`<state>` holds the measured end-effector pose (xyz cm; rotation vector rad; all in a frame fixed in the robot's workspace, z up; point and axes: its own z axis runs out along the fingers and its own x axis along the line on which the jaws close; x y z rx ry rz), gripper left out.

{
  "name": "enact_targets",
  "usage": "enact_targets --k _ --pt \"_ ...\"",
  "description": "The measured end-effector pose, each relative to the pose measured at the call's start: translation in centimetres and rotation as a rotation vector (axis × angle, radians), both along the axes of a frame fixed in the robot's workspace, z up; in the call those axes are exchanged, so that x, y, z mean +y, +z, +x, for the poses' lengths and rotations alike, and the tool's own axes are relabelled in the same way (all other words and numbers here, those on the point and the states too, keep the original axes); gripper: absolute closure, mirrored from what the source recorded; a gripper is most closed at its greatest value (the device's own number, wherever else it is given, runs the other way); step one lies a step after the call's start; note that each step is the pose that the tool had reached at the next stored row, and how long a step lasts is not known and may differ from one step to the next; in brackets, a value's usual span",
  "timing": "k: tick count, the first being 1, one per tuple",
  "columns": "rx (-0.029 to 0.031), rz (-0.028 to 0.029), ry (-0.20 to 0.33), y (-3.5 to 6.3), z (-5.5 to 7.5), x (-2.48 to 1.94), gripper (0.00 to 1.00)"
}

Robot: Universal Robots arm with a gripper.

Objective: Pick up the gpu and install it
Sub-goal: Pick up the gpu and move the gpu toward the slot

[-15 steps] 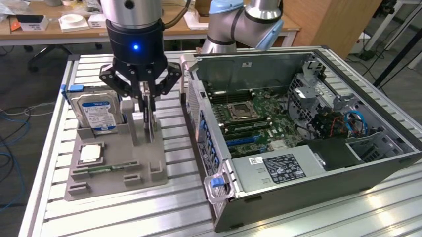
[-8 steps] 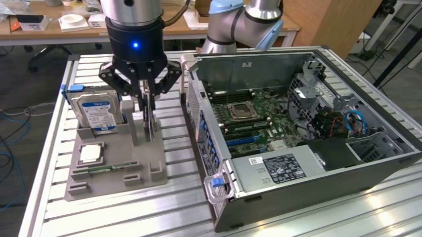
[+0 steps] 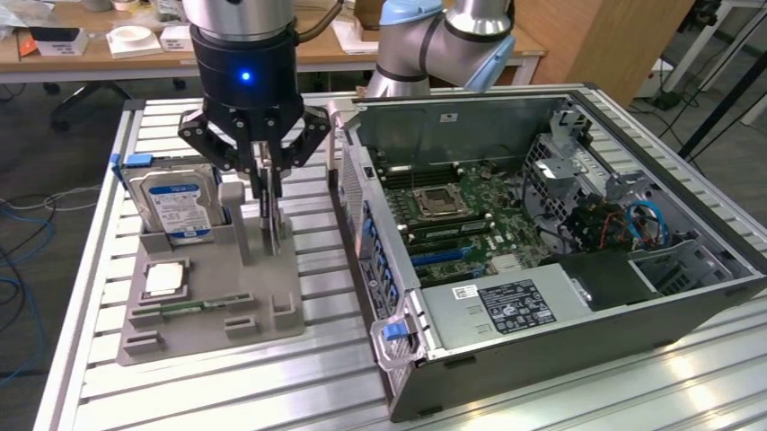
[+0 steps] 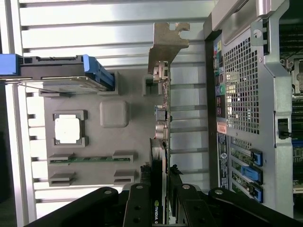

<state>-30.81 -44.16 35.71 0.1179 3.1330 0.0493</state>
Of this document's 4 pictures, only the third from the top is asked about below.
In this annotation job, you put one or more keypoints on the orange card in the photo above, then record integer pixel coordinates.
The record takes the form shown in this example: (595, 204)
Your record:
(26, 45)

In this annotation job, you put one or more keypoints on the open black PC case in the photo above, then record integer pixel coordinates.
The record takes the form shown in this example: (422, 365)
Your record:
(539, 368)

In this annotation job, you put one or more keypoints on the grey metal disk bay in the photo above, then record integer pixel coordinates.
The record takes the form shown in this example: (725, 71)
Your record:
(689, 269)

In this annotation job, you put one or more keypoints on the wooden desk white frame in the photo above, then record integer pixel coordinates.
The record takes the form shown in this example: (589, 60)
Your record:
(96, 62)

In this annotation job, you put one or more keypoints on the black RAM slot row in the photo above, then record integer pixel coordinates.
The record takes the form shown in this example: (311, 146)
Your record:
(419, 176)
(450, 231)

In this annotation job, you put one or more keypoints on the green motherboard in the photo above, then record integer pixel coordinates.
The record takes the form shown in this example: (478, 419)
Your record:
(479, 211)

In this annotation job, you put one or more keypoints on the grey power supply unit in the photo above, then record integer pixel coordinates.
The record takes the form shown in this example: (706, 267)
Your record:
(455, 323)

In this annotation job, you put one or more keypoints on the grey cup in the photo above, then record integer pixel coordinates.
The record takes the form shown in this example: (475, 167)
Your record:
(96, 5)

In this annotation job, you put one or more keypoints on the white paper booklet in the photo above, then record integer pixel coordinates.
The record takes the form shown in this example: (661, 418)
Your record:
(357, 40)

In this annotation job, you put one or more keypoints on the black office chair base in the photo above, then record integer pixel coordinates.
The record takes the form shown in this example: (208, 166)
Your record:
(90, 92)

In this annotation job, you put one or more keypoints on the white box black lid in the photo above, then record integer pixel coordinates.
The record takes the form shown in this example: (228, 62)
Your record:
(60, 42)

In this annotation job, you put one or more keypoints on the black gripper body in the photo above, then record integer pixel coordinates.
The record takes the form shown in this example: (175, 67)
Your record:
(248, 90)

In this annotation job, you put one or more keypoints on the silver chipset heatsink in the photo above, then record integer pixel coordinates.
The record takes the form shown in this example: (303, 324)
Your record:
(506, 265)

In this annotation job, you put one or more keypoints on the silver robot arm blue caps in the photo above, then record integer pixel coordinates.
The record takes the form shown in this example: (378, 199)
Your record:
(239, 13)

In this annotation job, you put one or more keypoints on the brown cardboard box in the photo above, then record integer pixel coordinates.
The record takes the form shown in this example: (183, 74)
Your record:
(369, 13)

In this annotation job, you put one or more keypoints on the clear plastic bag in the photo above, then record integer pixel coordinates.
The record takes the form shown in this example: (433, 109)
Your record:
(18, 13)

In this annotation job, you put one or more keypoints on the perforated metal disk cage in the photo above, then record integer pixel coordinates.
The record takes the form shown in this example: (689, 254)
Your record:
(563, 202)

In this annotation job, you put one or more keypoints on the black graphics card metal bracket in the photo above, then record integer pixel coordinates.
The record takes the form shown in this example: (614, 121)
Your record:
(272, 224)

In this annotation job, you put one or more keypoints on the grey plastic parts rack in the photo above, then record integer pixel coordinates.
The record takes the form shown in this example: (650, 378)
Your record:
(222, 278)

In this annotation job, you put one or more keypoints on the metal CPU socket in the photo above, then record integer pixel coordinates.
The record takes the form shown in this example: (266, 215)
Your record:
(438, 202)

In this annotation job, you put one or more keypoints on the blue case release latch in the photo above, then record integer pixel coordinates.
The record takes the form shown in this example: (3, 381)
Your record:
(394, 331)

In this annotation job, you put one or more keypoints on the silver CPU chip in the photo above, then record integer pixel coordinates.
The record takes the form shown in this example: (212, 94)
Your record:
(164, 278)

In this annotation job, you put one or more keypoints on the blue expansion slot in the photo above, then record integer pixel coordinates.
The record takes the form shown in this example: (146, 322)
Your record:
(441, 257)

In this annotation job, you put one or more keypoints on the green RAM stick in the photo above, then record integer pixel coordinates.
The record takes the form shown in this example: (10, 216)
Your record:
(192, 307)

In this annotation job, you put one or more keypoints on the small white box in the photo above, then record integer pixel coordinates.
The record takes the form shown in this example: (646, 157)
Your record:
(175, 39)

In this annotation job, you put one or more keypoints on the hard disk in blue caddy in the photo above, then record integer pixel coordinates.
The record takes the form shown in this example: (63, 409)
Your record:
(174, 211)

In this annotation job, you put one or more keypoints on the brown wooden cabinet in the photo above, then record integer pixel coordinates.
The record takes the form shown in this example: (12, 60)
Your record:
(629, 45)

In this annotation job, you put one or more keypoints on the black slanted stand pole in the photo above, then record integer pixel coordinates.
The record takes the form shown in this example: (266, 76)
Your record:
(695, 134)

